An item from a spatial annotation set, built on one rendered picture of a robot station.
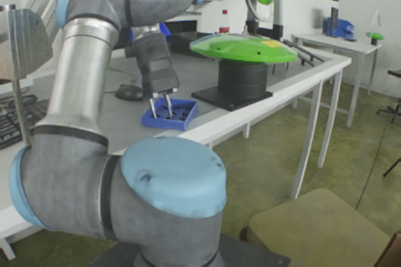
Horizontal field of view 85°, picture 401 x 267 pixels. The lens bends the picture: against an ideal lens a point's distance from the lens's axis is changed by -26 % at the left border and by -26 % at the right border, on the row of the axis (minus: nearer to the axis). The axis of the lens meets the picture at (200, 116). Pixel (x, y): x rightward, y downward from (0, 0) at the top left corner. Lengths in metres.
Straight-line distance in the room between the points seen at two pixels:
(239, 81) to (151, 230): 0.59
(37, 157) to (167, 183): 0.14
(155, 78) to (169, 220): 0.41
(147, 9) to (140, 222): 0.23
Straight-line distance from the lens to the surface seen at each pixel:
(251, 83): 0.78
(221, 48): 0.70
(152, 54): 0.59
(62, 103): 0.29
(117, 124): 0.65
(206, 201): 0.22
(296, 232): 0.81
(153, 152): 0.25
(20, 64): 0.42
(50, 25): 0.48
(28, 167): 0.29
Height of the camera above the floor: 1.18
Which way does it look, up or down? 23 degrees down
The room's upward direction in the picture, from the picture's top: 2 degrees clockwise
